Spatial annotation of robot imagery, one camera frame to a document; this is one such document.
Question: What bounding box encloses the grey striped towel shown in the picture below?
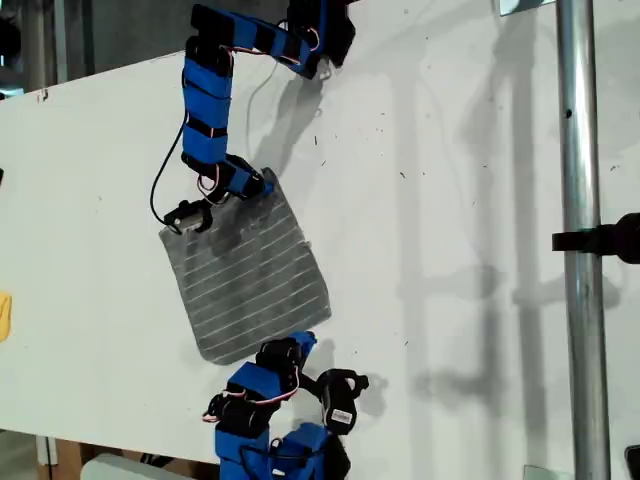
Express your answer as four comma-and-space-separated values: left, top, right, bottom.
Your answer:
157, 166, 333, 369

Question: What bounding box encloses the white box under table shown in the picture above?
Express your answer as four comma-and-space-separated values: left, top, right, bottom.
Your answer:
81, 452, 201, 480

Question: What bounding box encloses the wooden table leg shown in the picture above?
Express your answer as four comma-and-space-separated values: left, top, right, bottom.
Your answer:
35, 435, 84, 480

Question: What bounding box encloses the yellow object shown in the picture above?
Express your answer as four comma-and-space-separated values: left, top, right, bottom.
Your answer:
0, 292, 13, 344

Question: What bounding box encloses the dark round object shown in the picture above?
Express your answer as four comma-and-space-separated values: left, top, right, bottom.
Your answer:
0, 12, 22, 61

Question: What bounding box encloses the black object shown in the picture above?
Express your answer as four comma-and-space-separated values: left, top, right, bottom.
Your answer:
623, 443, 640, 480

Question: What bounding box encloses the gripper red white wire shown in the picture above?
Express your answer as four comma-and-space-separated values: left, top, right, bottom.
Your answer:
201, 367, 304, 422
198, 162, 224, 205

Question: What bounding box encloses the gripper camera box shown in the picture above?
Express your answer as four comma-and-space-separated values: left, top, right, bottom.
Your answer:
163, 199, 214, 235
319, 382, 359, 432

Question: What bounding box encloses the camera black cable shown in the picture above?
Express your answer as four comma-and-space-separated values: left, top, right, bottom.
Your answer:
151, 112, 191, 226

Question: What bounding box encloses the metal bracket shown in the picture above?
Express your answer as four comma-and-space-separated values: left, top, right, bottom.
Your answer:
492, 0, 554, 17

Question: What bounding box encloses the steel post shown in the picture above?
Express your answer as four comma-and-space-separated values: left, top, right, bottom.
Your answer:
555, 0, 612, 480

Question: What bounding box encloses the black post clamp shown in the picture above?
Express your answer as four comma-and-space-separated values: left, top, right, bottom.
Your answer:
551, 212, 640, 265

